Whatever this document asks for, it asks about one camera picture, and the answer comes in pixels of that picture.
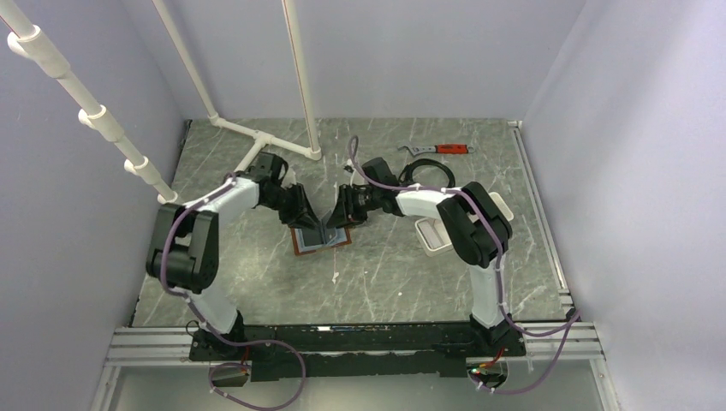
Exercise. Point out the brown leather card holder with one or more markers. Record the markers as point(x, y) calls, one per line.
point(307, 241)

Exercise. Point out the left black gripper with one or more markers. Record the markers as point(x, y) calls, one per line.
point(301, 214)

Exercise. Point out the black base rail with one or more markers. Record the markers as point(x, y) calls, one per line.
point(447, 349)

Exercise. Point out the aluminium frame rails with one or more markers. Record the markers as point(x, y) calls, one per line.
point(571, 339)

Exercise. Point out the white plastic tray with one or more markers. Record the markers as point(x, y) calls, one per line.
point(456, 227)

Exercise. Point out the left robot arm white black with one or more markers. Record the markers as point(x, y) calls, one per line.
point(183, 254)

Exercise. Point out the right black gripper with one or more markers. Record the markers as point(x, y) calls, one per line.
point(345, 214)

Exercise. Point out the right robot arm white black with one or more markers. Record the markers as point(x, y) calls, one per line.
point(490, 317)

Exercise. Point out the red handled adjustable wrench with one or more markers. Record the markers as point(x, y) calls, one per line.
point(439, 149)

